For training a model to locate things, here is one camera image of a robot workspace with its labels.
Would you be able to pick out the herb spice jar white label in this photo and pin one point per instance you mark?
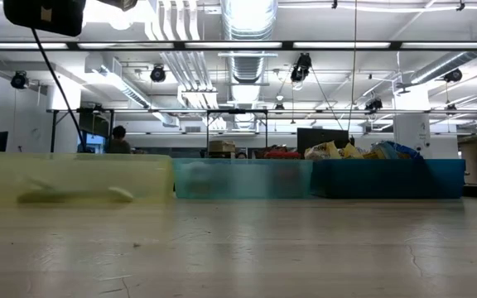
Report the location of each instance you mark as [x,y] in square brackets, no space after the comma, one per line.
[222,148]

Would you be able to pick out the white yellow snack bag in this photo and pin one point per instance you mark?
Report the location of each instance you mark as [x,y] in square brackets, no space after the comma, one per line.
[321,151]

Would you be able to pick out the orange red snack bag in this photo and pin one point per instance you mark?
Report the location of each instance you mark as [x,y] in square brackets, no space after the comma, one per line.
[373,155]

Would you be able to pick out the blue white snack bag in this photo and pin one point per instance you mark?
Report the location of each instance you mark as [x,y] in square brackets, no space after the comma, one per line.
[404,150]

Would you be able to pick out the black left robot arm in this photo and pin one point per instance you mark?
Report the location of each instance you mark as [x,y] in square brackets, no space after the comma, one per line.
[44,14]

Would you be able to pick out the person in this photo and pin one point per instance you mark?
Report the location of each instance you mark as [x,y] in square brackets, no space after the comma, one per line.
[119,140]
[242,155]

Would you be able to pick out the light green plastic bin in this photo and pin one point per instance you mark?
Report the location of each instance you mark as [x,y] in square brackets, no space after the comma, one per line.
[242,180]

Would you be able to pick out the black monitor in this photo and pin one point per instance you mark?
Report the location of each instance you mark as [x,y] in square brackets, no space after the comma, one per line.
[321,138]

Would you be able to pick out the black ceiling spotlight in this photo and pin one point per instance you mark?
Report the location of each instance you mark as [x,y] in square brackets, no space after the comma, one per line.
[301,68]
[157,73]
[373,104]
[453,75]
[19,79]

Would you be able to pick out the dark background screen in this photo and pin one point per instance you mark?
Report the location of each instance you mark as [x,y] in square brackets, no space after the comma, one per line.
[93,124]

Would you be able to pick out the teal blue plastic bin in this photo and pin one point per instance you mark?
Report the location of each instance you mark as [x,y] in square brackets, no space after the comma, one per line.
[387,180]

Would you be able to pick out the yellow plastic bin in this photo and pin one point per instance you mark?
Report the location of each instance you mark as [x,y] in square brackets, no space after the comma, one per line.
[77,169]

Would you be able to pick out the black background rack frame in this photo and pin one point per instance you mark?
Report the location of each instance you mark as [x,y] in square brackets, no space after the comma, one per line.
[160,111]

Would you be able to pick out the silver air duct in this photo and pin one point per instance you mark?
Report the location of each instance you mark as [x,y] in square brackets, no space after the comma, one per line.
[249,41]

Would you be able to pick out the black aluminium table frame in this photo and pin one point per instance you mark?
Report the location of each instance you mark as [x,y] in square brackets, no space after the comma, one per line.
[97,45]

